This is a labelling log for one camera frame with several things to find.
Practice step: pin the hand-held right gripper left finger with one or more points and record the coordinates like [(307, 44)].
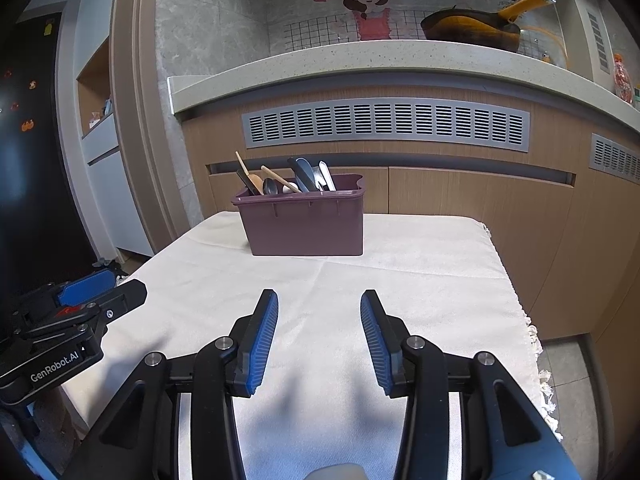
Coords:
[(260, 340)]

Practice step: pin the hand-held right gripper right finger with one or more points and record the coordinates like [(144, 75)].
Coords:
[(375, 340)]

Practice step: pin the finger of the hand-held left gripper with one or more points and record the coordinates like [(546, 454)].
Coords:
[(125, 295), (85, 282)]

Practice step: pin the purple plastic utensil container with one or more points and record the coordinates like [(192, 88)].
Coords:
[(305, 225)]

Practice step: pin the wooden spoon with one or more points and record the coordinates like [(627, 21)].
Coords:
[(256, 182)]

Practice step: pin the long wooden chopstick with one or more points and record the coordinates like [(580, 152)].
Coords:
[(241, 162), (277, 176)]

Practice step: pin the shovel-shaped metal spoon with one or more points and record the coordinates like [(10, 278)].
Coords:
[(327, 177)]

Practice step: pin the white tablecloth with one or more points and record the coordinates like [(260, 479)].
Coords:
[(400, 270)]

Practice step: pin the person's clothing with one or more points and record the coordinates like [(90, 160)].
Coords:
[(20, 440)]

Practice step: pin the white shelf cabinet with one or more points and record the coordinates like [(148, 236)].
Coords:
[(105, 185)]

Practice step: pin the black refrigerator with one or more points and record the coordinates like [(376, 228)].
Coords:
[(30, 185)]

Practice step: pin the wooden kitchen cabinet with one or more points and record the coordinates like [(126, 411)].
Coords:
[(450, 195)]

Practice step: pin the blue spoon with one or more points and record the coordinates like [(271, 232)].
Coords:
[(304, 172)]

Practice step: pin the long grey vent grille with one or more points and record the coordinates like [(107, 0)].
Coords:
[(385, 125)]

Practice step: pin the yellow fridge magnet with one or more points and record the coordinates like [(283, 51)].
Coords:
[(47, 25)]

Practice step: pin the speckled stone countertop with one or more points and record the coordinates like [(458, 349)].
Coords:
[(350, 65)]

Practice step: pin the small grey vent grille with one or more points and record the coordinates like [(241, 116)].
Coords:
[(615, 157)]

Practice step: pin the orange packet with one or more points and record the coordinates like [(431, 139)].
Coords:
[(622, 80)]

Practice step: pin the cartoon wall sticker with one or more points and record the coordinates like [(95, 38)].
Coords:
[(370, 10)]

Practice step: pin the white wall vent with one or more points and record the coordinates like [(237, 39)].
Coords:
[(597, 40)]

